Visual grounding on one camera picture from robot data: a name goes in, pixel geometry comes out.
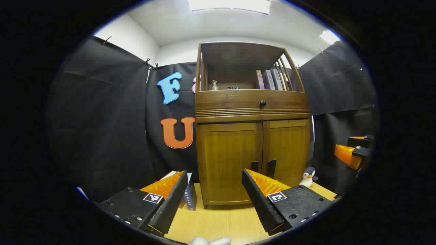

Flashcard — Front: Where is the large ceiling light panel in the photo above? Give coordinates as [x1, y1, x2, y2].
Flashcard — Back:
[187, 0, 271, 15]

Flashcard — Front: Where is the blue book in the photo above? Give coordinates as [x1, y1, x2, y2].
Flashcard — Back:
[184, 173, 197, 211]

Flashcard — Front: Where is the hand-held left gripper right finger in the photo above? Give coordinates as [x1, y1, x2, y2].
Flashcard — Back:
[242, 168, 336, 236]

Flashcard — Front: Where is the grey penguin plush toy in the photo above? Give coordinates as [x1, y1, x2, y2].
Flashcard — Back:
[299, 167, 318, 188]

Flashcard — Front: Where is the white soft object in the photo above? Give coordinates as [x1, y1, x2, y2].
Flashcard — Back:
[187, 236, 232, 245]

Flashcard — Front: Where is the wooden cabinet door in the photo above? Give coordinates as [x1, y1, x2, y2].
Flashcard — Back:
[196, 122, 263, 207]
[262, 119, 311, 188]

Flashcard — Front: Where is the black backdrop cloth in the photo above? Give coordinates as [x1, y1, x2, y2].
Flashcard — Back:
[48, 36, 378, 205]

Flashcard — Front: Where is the small ceiling light panel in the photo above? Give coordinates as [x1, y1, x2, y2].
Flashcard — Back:
[320, 30, 341, 45]

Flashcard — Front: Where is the white shelf book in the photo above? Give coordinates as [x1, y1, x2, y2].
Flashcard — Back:
[271, 69, 284, 91]

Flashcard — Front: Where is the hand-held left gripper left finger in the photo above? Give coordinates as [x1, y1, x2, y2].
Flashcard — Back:
[99, 170, 188, 237]

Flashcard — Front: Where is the wooden double-door shoe cabinet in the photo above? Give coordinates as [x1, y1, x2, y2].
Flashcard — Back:
[195, 42, 311, 210]

